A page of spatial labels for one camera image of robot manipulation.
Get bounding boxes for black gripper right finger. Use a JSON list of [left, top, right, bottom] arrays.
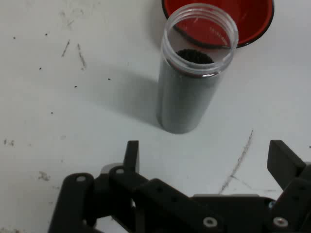
[[264, 139, 311, 233]]

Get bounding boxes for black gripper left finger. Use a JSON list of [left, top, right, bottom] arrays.
[[48, 140, 224, 233]]

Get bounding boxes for clear jar of black granules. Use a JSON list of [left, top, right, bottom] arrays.
[[156, 2, 240, 134]]

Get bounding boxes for red bowl with black rim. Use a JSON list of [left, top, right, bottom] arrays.
[[161, 0, 275, 49]]

